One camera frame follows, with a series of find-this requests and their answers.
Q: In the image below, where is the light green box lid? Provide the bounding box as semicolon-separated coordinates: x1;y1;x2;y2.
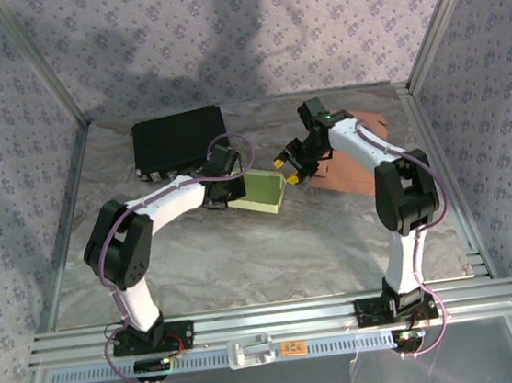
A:
225;165;290;221

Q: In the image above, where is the brown cardboard box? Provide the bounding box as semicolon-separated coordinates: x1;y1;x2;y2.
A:
302;105;399;203

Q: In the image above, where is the black hard case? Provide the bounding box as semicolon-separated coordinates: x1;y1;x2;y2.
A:
129;105;233;186

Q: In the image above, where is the white plastic clamp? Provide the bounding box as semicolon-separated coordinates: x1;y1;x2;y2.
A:
224;332;278;371

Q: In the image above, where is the orange label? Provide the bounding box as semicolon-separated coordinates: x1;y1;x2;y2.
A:
279;339;309;355

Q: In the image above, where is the aluminium side rail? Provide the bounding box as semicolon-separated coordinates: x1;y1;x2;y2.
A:
393;75;496;287
15;121;115;335

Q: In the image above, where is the aluminium mounting rail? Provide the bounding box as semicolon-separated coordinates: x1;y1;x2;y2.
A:
24;277;512;372

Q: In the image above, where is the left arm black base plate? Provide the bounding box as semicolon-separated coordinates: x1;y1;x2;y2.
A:
109;319;197;359

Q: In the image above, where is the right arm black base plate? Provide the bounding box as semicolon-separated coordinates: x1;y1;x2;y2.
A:
352;289;440;329

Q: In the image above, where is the aluminium frame post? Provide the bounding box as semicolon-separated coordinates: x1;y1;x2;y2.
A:
397;0;495;92
0;0;93;136

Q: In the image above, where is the grey slotted cable duct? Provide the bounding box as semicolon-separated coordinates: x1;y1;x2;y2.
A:
47;327;409;383

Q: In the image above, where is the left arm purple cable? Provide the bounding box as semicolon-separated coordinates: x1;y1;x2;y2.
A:
82;129;281;383

